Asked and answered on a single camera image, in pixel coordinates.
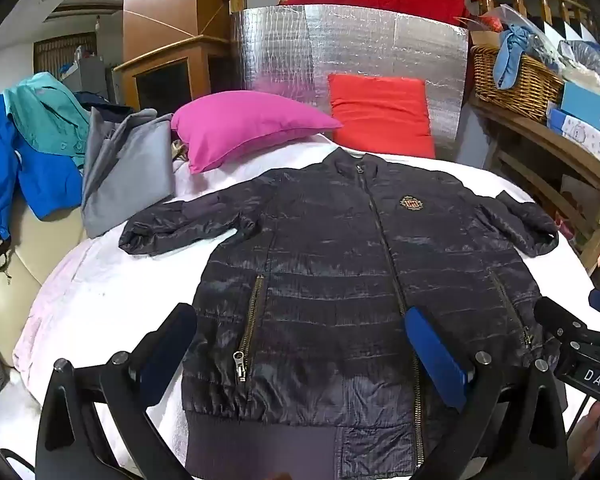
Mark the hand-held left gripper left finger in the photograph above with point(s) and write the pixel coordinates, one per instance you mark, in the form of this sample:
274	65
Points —
170	342

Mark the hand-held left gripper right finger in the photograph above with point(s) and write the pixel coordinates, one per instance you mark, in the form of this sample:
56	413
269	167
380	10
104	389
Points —
435	360

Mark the black puffer jacket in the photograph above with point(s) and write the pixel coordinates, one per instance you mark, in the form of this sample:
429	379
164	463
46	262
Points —
320	260

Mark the white pink textured blanket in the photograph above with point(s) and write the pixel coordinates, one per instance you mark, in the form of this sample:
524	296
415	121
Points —
105	285

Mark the beige sofa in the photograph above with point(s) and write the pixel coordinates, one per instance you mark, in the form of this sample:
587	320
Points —
30	270

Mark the wooden shelf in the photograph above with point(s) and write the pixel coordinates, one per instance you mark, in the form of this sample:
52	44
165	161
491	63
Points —
555	147

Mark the grey garment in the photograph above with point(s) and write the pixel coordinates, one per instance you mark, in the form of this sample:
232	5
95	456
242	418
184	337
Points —
130	175

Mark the golden patterned cloth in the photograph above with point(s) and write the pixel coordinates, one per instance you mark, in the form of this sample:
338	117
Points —
180	150

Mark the blue jacket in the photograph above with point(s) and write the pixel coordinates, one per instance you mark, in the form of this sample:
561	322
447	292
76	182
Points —
40	180

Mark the wicker basket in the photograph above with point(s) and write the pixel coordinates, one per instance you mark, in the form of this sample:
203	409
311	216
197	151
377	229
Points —
525	92

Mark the pink pillow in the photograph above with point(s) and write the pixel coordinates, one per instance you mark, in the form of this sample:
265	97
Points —
240	125

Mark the dark navy garment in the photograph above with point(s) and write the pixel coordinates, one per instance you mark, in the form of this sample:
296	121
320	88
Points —
105	102

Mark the red pillow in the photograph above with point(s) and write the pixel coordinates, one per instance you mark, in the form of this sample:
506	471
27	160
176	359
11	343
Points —
380	115

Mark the teal jacket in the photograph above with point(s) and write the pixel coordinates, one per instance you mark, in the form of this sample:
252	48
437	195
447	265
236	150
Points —
45	110

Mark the light blue cloth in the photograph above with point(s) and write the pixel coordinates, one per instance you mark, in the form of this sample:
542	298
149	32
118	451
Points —
510	55

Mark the wooden cabinet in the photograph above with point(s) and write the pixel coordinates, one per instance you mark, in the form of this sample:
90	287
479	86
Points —
170	55

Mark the clear plastic bag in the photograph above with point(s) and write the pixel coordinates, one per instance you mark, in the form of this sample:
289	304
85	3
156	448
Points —
522	17

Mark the silver foil insulation panel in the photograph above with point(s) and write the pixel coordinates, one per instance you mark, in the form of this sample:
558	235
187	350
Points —
360	40

